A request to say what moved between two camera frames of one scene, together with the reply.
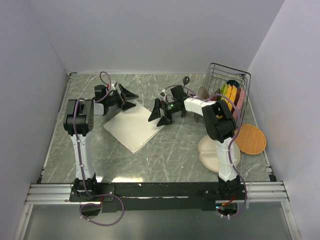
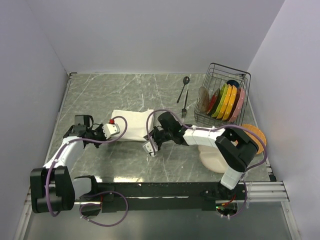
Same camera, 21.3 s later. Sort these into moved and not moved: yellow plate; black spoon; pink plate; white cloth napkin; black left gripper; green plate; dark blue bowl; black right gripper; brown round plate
Moved: black right gripper; black left gripper; white cloth napkin
Not moved: yellow plate; pink plate; dark blue bowl; green plate; brown round plate; black spoon
